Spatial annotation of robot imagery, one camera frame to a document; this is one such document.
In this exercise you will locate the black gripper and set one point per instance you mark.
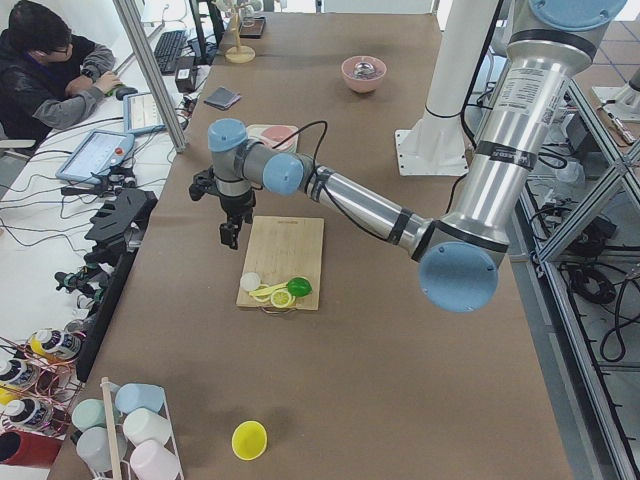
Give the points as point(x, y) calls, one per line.
point(237, 204)

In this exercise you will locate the small pink bowl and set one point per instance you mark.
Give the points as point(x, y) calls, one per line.
point(280, 137)

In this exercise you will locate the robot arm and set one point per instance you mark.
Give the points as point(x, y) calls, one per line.
point(460, 252)

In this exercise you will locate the large pink ice bowl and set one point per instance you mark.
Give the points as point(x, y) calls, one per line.
point(362, 86)

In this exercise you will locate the wooden cutting board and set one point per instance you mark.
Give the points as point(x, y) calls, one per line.
point(281, 248)

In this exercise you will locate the white steamed bun toy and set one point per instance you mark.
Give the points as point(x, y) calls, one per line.
point(250, 281)

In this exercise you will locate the lemon slice near lime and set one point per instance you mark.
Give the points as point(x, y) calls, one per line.
point(282, 299)

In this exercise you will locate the green lime toy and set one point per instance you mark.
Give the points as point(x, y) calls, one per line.
point(299, 287)

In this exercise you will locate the cream serving tray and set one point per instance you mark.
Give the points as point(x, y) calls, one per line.
point(254, 131)

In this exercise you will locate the black slotted stand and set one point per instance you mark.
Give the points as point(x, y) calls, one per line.
point(113, 219)

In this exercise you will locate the grey folded cloth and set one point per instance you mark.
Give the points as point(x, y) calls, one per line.
point(222, 98)

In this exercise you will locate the blue teach pendant far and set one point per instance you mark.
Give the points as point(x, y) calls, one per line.
point(141, 114)

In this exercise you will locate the blue teach pendant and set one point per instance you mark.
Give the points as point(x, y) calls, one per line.
point(141, 114)
point(95, 156)

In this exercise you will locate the blue teach pendant near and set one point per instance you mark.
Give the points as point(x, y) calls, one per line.
point(95, 156)

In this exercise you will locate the wooden mug tree stand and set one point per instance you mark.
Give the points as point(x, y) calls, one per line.
point(237, 10)

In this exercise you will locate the blue cup on rack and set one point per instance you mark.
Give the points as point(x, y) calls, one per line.
point(133, 396)

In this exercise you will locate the black keyboard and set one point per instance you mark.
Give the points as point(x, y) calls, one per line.
point(168, 50)

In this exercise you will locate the yellow paint bottle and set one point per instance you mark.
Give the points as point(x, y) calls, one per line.
point(61, 345)

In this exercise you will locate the dark wooden tray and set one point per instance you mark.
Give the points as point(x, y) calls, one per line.
point(252, 28)

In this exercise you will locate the yellow plastic cup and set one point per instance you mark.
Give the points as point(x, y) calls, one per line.
point(249, 440)

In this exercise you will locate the white cup on rack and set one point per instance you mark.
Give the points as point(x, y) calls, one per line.
point(143, 424)

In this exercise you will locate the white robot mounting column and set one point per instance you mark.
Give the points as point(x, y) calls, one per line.
point(435, 146)

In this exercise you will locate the green cup on rack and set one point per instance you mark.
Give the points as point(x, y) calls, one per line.
point(89, 413)

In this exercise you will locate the seated person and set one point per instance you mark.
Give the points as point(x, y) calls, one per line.
point(51, 79)

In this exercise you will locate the pink cup on rack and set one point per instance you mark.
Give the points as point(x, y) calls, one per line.
point(150, 460)

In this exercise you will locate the grey cup on rack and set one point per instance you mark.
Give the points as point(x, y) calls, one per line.
point(93, 448)

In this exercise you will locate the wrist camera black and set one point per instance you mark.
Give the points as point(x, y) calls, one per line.
point(203, 183)

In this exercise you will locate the aluminium frame post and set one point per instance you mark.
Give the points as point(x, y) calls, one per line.
point(130, 21)

